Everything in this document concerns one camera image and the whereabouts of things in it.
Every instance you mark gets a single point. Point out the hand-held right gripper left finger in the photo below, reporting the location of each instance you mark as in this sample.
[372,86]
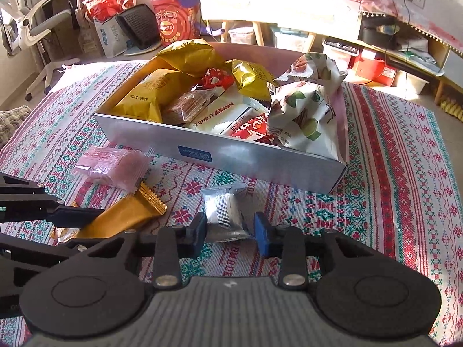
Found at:
[199,233]

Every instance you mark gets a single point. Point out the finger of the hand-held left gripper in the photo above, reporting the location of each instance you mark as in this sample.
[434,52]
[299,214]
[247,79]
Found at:
[32,249]
[72,215]

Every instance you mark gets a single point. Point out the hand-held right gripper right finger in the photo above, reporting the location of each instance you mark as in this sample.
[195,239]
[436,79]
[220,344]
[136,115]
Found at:
[262,238]

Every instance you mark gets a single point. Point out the silver foil snack packet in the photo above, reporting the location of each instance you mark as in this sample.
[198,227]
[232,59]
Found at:
[222,217]

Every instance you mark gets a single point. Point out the golden brown snack packet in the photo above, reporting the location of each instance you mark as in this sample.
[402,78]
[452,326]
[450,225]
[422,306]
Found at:
[123,213]

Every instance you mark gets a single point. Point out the clear-wrapped crispy rice bar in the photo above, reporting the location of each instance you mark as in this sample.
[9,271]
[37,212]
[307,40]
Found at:
[108,166]

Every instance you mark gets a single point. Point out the pink and silver cardboard box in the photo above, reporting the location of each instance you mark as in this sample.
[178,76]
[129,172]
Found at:
[253,159]

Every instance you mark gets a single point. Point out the red and white snack packet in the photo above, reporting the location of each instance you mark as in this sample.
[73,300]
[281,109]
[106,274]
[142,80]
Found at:
[249,130]
[217,77]

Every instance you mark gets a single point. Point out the cream white snack packet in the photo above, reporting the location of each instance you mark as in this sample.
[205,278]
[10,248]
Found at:
[224,117]

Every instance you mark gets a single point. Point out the clear-wrapped nut brittle bar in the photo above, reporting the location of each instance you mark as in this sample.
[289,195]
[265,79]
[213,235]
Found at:
[186,106]

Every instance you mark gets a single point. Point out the white green-leaf snack packet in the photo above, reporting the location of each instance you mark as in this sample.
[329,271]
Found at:
[307,115]

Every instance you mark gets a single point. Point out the large plain yellow snack packet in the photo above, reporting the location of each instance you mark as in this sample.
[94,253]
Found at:
[188,56]

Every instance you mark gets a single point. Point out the white green strawberry packet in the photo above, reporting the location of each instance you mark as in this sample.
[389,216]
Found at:
[318,67]

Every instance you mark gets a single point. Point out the grey knit cushion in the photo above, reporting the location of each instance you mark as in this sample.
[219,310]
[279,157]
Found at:
[11,124]

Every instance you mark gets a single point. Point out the yellow printed snack packet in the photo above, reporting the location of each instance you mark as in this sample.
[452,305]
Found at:
[144,95]

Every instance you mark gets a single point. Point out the patterned woven blanket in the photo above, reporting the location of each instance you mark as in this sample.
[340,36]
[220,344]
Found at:
[398,188]

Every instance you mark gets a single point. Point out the white paper bag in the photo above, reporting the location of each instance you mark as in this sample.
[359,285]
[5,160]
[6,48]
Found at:
[110,38]

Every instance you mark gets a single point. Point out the white office chair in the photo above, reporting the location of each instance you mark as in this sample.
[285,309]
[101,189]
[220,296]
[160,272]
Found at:
[30,25]

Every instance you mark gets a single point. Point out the clear storage bin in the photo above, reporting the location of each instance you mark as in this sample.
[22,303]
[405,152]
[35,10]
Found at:
[291,41]
[241,36]

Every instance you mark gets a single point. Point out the black woven basket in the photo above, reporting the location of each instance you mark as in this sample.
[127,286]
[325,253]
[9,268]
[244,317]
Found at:
[139,25]

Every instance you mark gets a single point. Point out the red box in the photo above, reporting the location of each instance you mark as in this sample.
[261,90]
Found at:
[376,70]

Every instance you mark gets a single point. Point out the red gift bag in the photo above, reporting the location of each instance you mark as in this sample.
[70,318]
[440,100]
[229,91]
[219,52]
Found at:
[173,25]

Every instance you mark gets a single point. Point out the red plastic bag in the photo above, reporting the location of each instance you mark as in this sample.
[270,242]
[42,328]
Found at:
[108,3]

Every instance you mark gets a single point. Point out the row of yellow bottles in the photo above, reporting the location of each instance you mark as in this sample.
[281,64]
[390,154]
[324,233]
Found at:
[452,108]

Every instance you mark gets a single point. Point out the white table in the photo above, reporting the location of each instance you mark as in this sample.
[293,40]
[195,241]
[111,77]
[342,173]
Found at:
[275,3]

